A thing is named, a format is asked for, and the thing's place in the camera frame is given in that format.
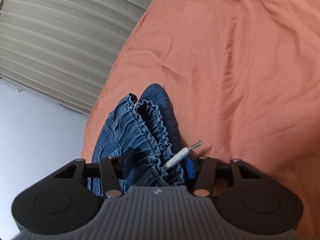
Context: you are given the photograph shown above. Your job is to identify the blue denim jeans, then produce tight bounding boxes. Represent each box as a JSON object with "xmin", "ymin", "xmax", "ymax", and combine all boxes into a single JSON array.
[{"xmin": 92, "ymin": 83, "xmax": 196, "ymax": 194}]

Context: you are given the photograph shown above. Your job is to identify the beige pleated curtain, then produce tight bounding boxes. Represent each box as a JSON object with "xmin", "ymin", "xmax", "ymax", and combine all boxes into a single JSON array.
[{"xmin": 1, "ymin": 0, "xmax": 152, "ymax": 114}]

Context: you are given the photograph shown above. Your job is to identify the orange bed sheet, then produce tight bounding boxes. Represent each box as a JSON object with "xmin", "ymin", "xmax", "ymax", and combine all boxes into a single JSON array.
[{"xmin": 81, "ymin": 0, "xmax": 319, "ymax": 239}]

